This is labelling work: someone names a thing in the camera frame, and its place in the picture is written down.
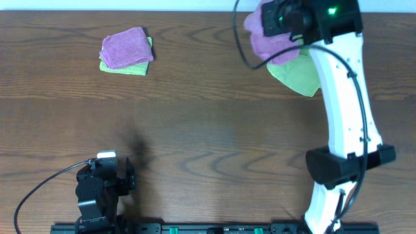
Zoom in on green crumpled microfiber cloth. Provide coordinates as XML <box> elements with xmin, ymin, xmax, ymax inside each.
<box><xmin>266</xmin><ymin>49</ymin><xmax>320</xmax><ymax>97</ymax></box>

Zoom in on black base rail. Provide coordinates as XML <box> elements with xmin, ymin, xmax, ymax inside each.
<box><xmin>50</xmin><ymin>222</ymin><xmax>380</xmax><ymax>234</ymax></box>

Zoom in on purple microfiber cloth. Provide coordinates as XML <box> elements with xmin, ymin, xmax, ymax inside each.
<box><xmin>244</xmin><ymin>0</ymin><xmax>298</xmax><ymax>60</ymax></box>

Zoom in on folded purple cloth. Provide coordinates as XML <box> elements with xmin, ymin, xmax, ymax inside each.
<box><xmin>99</xmin><ymin>27</ymin><xmax>154</xmax><ymax>69</ymax></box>

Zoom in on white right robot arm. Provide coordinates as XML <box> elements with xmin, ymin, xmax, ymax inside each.
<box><xmin>261</xmin><ymin>0</ymin><xmax>396</xmax><ymax>233</ymax></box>

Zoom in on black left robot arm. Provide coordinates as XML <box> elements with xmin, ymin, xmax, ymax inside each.
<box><xmin>74</xmin><ymin>157</ymin><xmax>137</xmax><ymax>233</ymax></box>

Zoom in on black camera cable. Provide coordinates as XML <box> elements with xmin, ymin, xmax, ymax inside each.
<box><xmin>232</xmin><ymin>0</ymin><xmax>370</xmax><ymax>234</ymax></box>
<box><xmin>13</xmin><ymin>159</ymin><xmax>92</xmax><ymax>234</ymax></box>

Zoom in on black left camera cable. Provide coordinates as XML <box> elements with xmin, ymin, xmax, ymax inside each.
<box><xmin>13</xmin><ymin>159</ymin><xmax>92</xmax><ymax>234</ymax></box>

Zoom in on black right camera cable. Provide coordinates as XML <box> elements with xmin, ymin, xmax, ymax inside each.
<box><xmin>232</xmin><ymin>0</ymin><xmax>370</xmax><ymax>234</ymax></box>

